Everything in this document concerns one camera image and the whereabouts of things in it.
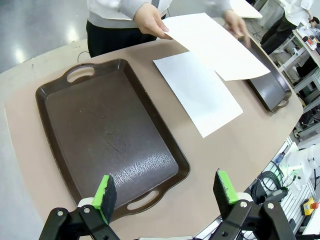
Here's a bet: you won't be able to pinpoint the white A4 paper sheet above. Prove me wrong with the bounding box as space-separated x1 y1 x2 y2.
152 51 244 139
161 12 272 82

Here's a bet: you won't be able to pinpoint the person's black trousers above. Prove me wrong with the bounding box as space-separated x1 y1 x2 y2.
86 14 167 58

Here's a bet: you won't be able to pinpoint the person's left hand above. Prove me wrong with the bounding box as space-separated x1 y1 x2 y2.
222 9 252 49

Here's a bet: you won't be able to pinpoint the person's right hand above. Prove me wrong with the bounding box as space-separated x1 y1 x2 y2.
133 2 173 41

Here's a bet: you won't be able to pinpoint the person's right forearm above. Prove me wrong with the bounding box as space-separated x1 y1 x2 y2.
117 0 151 21

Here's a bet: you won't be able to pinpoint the background person in white top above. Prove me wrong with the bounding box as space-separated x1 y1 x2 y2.
259 0 320 55

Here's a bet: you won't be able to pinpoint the brown plastic serving tray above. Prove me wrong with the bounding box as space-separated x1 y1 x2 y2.
34 58 191 222
238 36 293 114

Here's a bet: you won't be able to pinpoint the yellow emergency stop button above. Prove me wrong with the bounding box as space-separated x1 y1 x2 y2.
300 197 320 217

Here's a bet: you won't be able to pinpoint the aluminium frame workbench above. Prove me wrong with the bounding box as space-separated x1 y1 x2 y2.
273 27 320 141

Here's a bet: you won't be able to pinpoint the white table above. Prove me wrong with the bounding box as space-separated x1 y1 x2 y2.
228 0 263 20

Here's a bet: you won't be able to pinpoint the black cable bundle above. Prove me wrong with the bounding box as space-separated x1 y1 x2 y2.
249 169 288 208

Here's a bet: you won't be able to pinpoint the person in grey hoodie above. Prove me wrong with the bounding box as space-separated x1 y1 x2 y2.
86 0 173 29

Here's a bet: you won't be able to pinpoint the red black device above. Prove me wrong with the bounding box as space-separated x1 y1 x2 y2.
302 34 320 50

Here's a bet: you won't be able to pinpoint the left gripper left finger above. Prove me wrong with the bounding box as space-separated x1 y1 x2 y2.
38 173 121 240

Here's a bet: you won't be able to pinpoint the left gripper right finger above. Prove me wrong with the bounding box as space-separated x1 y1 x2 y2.
207 170 298 240

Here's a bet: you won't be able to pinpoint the white slotted robot base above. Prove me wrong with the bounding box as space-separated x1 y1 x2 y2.
249 136 317 236

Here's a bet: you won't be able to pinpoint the person's left forearm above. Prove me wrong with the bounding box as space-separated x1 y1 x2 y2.
207 0 235 18

